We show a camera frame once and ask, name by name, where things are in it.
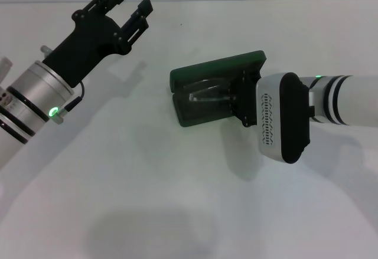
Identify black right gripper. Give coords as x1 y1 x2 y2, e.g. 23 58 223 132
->
227 70 262 129

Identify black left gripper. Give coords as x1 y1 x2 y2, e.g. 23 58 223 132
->
43 0 154 88

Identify clear white glasses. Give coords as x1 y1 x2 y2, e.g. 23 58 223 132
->
182 77 236 107

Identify green glasses case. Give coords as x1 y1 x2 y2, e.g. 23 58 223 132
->
170 50 268 129

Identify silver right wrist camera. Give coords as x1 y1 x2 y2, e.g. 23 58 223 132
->
255 72 312 165

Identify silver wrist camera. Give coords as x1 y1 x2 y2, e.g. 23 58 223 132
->
255 72 312 165
0 53 13 79

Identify left wrist cable with plug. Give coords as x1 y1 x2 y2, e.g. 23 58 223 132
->
54 80 86 124

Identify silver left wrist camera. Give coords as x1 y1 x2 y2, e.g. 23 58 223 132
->
0 53 13 79

